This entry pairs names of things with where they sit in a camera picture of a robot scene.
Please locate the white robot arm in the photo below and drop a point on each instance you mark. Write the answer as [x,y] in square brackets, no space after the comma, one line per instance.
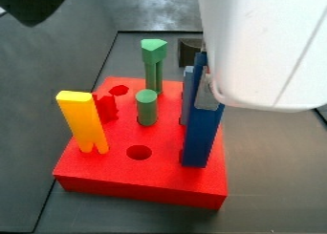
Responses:
[267,52]

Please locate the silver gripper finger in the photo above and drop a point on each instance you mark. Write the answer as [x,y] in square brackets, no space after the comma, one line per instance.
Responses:
[205,98]

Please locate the red star peg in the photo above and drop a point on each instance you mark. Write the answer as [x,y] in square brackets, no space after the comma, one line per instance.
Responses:
[106,106]

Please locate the yellow peg block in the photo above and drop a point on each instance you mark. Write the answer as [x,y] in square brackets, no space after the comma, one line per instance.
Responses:
[80,113]

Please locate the light blue rectangular peg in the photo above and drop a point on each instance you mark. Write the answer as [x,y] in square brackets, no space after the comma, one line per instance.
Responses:
[186,94]

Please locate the dark blue rectangular block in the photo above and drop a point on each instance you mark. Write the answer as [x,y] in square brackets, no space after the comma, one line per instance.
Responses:
[202,123]

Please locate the green triangular peg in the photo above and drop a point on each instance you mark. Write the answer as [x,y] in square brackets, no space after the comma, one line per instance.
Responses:
[154,50]

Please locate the red foam peg board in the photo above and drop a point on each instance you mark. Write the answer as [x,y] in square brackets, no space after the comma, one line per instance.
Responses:
[140,167]

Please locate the green cylinder peg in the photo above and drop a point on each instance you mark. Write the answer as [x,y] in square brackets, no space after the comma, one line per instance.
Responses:
[147,107]

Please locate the black curved fixture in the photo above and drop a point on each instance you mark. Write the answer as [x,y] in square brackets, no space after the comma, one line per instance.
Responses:
[189,46]

